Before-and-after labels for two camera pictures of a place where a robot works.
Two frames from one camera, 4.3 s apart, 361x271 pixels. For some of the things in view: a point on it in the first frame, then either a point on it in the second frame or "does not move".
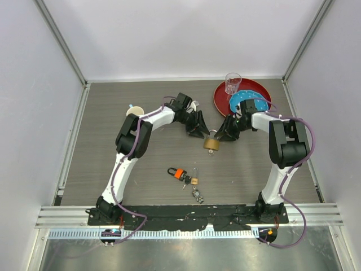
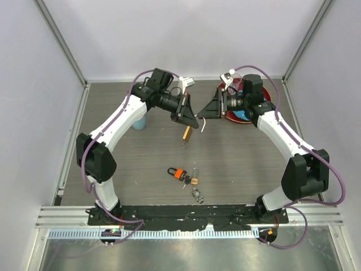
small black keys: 187,181 does not move
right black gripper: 226,126 -> 214,110
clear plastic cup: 233,80 does not move
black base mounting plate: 230,218 does not move
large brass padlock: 211,143 -> 188,134
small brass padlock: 194,181 does not move
